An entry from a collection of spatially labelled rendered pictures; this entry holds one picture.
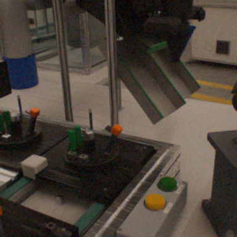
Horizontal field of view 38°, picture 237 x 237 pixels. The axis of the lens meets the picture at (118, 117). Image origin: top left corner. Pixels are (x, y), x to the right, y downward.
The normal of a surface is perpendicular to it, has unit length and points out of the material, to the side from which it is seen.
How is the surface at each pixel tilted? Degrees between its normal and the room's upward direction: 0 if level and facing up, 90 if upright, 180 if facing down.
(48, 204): 0
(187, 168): 0
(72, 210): 0
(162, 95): 45
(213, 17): 90
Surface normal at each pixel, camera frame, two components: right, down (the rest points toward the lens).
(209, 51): -0.61, 0.35
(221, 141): -0.04, -0.91
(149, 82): 0.53, -0.47
